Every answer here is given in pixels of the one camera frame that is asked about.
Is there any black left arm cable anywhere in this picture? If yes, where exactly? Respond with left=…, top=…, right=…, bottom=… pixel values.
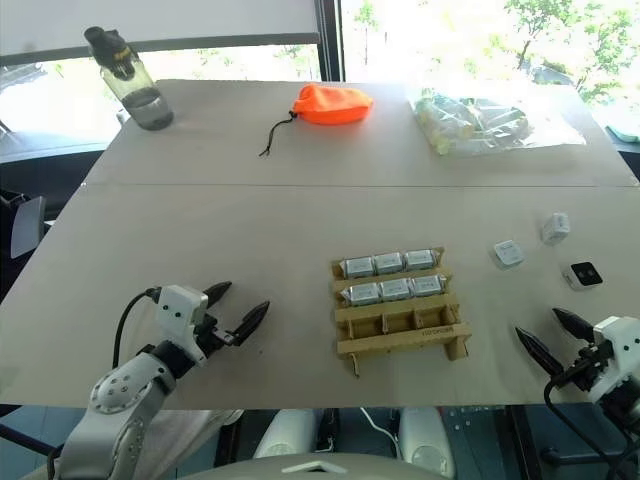
left=112, top=287, right=164, bottom=372

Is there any clear plastic bag with items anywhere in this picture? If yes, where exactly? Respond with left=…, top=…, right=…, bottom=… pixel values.
left=406, top=86, right=588, bottom=158

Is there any white cable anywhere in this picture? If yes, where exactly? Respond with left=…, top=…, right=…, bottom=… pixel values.
left=358, top=406, right=402, bottom=447

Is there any white roller blind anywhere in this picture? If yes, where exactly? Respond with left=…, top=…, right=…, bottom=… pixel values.
left=0, top=0, right=321, bottom=57

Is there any white block with black face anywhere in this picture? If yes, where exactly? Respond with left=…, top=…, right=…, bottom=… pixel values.
left=561, top=260, right=604, bottom=292

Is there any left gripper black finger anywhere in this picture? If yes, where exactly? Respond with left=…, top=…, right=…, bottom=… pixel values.
left=202, top=281, right=233, bottom=308
left=233, top=300, right=272, bottom=347

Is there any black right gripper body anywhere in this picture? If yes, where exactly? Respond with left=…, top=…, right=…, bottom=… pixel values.
left=558, top=341, right=609, bottom=394

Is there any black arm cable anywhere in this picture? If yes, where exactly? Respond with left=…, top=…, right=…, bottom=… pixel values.
left=112, top=287, right=164, bottom=372
left=543, top=367, right=640, bottom=480

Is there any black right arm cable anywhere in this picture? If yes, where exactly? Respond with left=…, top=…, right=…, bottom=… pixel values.
left=543, top=367, right=640, bottom=480

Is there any grey robot torso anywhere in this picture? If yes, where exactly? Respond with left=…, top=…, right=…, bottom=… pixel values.
left=164, top=451, right=454, bottom=480

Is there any white rounded robot leg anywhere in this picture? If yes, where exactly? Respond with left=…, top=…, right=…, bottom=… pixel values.
left=397, top=406, right=457, bottom=479
left=251, top=409, right=320, bottom=461

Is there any black table leg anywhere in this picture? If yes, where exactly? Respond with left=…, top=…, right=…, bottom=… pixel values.
left=507, top=403, right=549, bottom=480

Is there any beige cloth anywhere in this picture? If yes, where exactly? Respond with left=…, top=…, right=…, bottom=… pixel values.
left=142, top=408, right=246, bottom=480

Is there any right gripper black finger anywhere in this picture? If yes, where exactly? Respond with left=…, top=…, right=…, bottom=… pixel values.
left=514, top=326, right=565, bottom=377
left=551, top=307, right=597, bottom=344

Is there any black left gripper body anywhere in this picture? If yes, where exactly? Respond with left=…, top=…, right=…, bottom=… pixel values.
left=192, top=313, right=242, bottom=359

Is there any teal cloth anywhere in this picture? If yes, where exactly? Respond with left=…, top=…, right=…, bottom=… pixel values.
left=604, top=123, right=640, bottom=144

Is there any clear water bottle black lid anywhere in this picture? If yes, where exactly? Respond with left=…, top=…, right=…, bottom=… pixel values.
left=82, top=25, right=176, bottom=133

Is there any orange drawstring pouch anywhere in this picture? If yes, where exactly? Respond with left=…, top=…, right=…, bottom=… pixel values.
left=258, top=82, right=375, bottom=159

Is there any grey chair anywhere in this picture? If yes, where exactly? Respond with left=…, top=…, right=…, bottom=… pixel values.
left=0, top=189, right=47, bottom=260

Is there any wooden slotted tray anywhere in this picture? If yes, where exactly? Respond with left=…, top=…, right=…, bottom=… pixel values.
left=328, top=245, right=474, bottom=379

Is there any black window frame post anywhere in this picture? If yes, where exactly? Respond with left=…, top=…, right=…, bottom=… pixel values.
left=316, top=0, right=347, bottom=82

